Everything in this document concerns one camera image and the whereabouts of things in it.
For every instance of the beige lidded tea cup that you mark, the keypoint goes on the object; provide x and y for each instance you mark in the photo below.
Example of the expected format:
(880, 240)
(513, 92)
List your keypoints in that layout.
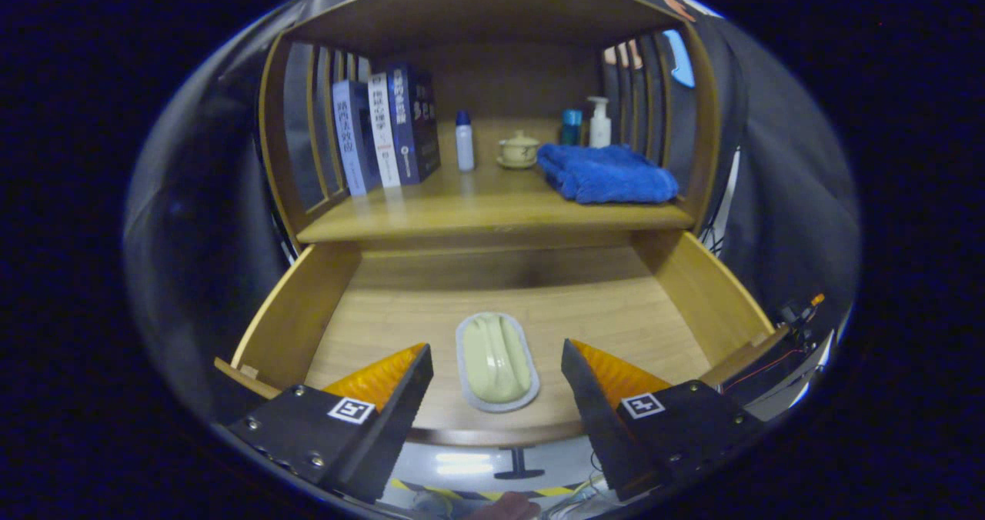
(519, 149)

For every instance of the white bottle with blue cap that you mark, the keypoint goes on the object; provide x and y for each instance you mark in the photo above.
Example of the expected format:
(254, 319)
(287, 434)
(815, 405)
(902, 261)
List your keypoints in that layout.
(465, 147)

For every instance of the black round drawer knob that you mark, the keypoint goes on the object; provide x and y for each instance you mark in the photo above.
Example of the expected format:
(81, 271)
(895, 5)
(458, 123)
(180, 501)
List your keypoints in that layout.
(519, 472)

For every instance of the wooden countertop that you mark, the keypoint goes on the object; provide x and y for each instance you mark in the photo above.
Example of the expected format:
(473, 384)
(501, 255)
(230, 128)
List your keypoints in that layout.
(462, 204)

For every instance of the beige saucer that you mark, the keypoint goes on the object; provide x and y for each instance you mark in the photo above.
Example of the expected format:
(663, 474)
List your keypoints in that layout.
(514, 165)

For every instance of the teal bottle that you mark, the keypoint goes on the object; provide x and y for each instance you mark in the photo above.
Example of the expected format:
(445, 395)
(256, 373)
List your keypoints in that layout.
(571, 128)

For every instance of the wooden cabinet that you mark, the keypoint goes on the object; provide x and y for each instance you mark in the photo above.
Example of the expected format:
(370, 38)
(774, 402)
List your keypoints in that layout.
(492, 12)

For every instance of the white book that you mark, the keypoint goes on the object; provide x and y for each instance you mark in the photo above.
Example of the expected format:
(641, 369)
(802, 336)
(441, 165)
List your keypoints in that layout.
(383, 135)

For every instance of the green brush with grey sponge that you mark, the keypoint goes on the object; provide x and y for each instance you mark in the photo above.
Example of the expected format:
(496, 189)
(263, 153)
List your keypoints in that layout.
(492, 358)

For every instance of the dark blue book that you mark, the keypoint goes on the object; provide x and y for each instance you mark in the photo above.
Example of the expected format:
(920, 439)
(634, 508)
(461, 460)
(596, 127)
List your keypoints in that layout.
(412, 120)

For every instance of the yellow black floor tape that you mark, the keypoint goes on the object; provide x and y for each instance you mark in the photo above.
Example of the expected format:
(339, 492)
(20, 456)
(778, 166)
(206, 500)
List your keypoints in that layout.
(431, 491)

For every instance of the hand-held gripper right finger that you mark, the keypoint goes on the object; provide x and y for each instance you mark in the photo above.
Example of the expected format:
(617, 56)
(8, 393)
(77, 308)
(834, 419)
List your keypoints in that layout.
(594, 420)

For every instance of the light blue book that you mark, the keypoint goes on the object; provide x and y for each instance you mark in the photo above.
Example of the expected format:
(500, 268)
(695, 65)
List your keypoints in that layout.
(350, 143)

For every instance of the white pump bottle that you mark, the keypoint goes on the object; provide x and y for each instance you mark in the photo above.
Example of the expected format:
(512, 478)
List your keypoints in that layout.
(600, 129)

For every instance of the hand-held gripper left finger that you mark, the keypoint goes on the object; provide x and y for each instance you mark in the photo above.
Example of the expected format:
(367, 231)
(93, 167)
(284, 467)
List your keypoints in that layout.
(396, 420)

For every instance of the blue folded towel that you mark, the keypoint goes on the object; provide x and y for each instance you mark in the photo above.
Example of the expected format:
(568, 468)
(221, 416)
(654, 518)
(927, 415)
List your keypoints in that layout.
(608, 174)

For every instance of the black backdrop cloth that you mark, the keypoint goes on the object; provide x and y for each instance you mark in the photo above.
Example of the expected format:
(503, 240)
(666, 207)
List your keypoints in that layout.
(793, 197)

